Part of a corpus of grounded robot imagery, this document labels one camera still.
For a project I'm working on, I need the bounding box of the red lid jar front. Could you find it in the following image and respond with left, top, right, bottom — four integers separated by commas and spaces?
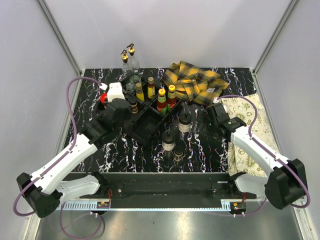
100, 92, 108, 104

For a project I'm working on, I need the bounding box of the yellow label bottle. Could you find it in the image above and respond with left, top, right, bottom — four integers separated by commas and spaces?
135, 82, 145, 102
147, 77, 156, 99

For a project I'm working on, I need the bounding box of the black compartment organizer tray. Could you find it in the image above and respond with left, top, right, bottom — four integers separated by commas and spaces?
119, 76, 182, 146

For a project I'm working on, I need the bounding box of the small glass jar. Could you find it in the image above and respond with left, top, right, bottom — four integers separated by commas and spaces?
173, 145, 184, 162

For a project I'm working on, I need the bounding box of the red sauce bottle front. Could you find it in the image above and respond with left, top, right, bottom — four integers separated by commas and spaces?
156, 88, 167, 115

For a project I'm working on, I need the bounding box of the red sauce bottle yellow cap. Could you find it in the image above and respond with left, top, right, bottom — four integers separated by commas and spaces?
167, 84, 177, 112

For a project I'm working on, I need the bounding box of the clear oil bottle gold spout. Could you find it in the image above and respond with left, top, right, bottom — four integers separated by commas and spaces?
127, 43, 141, 84

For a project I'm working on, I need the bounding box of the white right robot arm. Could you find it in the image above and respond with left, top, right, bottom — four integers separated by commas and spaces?
197, 103, 310, 210

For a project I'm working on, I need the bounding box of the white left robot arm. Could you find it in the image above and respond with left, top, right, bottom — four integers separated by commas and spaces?
16, 98, 132, 218

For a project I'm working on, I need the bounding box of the black top grinder back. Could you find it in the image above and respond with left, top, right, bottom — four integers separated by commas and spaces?
178, 112, 192, 133

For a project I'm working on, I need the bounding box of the black grinder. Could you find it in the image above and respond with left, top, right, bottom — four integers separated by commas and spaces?
178, 112, 192, 133
162, 130, 175, 151

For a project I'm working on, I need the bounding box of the cream printed cloth bag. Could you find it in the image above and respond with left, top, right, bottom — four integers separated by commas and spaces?
220, 93, 279, 177

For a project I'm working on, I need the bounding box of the yellow plaid cloth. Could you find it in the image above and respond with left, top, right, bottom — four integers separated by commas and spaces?
161, 61, 229, 106

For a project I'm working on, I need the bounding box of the black top grinder front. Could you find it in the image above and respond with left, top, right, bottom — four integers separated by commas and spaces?
162, 130, 175, 151

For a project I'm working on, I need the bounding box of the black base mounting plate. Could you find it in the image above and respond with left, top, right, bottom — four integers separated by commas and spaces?
74, 171, 257, 210

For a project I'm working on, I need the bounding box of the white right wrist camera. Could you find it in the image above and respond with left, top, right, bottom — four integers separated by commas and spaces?
213, 98, 228, 113

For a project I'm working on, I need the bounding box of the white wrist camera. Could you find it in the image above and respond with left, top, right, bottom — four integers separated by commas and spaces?
213, 98, 228, 113
99, 82, 125, 103

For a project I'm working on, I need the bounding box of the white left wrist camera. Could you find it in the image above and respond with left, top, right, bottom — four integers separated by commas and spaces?
99, 82, 125, 103

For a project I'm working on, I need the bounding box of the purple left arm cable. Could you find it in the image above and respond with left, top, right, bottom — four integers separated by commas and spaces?
12, 76, 108, 238

